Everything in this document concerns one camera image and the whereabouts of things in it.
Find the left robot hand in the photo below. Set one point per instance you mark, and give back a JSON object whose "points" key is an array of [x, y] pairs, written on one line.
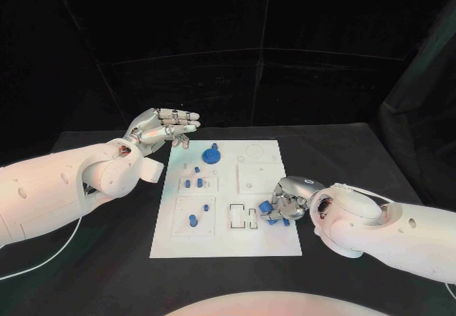
{"points": [[154, 130]]}

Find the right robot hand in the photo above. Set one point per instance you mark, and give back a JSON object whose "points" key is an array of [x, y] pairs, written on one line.
{"points": [[299, 187]]}

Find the blue thick cylinder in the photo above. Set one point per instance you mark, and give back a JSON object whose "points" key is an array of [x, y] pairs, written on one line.
{"points": [[266, 206]]}

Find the blue long cylinder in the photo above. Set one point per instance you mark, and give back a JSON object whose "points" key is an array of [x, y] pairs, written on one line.
{"points": [[193, 220]]}

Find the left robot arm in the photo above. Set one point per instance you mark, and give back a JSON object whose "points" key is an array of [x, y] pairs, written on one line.
{"points": [[54, 187]]}

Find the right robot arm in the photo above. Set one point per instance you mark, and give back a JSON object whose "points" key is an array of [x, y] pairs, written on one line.
{"points": [[392, 234]]}

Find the white task board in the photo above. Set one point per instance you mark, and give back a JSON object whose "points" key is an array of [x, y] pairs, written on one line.
{"points": [[222, 244]]}

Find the blue gear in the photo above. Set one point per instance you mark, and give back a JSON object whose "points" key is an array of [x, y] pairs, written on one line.
{"points": [[213, 156]]}

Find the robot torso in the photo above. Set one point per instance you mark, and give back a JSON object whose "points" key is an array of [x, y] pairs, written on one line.
{"points": [[278, 306]]}

